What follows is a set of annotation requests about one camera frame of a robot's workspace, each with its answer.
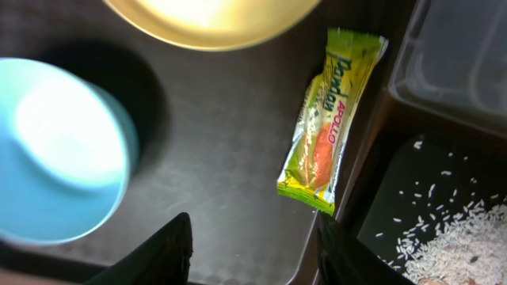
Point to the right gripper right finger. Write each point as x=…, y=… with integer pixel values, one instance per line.
x=343, y=260

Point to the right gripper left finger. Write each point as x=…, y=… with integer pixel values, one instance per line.
x=163, y=259

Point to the yellow green snack wrapper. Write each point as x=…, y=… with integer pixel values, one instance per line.
x=311, y=169

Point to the light blue bowl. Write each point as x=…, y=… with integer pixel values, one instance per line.
x=68, y=151

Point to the black waste tray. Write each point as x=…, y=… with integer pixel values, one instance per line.
x=394, y=125

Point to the spilled rice pile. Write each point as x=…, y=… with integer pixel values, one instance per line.
x=439, y=215

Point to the brown plastic serving tray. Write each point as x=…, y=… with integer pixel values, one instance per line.
x=215, y=129

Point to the clear plastic container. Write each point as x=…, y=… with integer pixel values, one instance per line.
x=452, y=62

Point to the yellow plate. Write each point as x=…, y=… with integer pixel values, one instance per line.
x=213, y=25

